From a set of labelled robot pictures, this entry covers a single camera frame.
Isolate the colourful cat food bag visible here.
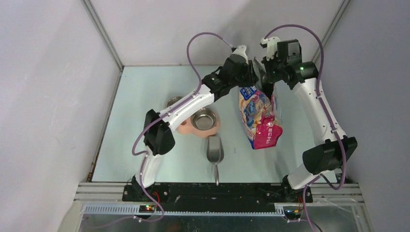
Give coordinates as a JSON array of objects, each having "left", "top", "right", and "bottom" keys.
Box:
[{"left": 238, "top": 58, "right": 283, "bottom": 150}]

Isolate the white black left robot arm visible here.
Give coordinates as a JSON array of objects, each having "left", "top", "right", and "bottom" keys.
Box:
[{"left": 134, "top": 51, "right": 257, "bottom": 201}]

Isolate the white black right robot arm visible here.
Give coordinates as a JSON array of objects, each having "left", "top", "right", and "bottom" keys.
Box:
[{"left": 260, "top": 37, "right": 357, "bottom": 202}]

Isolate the pink double pet bowl stand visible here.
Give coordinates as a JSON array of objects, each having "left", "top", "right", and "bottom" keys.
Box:
[{"left": 177, "top": 107, "right": 220, "bottom": 138}]

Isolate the metal food scoop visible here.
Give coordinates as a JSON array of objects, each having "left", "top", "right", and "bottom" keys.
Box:
[{"left": 206, "top": 134, "right": 224, "bottom": 186}]

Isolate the steel bowl near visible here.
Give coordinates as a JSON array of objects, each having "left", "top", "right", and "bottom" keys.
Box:
[{"left": 190, "top": 107, "right": 218, "bottom": 131}]

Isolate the steel bowl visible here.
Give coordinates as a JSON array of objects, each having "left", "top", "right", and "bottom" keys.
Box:
[
  {"left": 166, "top": 96, "right": 182, "bottom": 108},
  {"left": 190, "top": 107, "right": 218, "bottom": 131}
]

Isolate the steel bowl far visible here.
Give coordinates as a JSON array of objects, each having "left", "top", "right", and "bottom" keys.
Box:
[{"left": 166, "top": 96, "right": 182, "bottom": 108}]

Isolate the right controller board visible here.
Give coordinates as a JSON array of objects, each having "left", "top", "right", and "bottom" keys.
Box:
[{"left": 284, "top": 209, "right": 304, "bottom": 220}]

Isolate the controller board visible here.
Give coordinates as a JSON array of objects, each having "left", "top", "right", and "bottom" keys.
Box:
[
  {"left": 284, "top": 209, "right": 304, "bottom": 220},
  {"left": 138, "top": 204, "right": 156, "bottom": 213}
]

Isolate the left controller board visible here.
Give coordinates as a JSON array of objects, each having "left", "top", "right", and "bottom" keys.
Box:
[{"left": 138, "top": 204, "right": 156, "bottom": 213}]

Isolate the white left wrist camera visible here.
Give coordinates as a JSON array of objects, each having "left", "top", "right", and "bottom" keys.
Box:
[{"left": 231, "top": 45, "right": 248, "bottom": 63}]

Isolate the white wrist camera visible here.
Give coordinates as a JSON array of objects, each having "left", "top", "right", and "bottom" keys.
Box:
[
  {"left": 231, "top": 45, "right": 248, "bottom": 63},
  {"left": 260, "top": 36, "right": 281, "bottom": 61}
]

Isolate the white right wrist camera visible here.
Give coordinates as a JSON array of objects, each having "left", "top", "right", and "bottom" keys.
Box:
[{"left": 260, "top": 36, "right": 281, "bottom": 61}]

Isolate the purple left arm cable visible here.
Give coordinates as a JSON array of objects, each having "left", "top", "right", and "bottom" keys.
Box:
[{"left": 132, "top": 32, "right": 234, "bottom": 158}]

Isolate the aluminium frame rail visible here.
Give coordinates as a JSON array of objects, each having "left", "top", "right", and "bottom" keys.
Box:
[{"left": 74, "top": 182, "right": 366, "bottom": 216}]

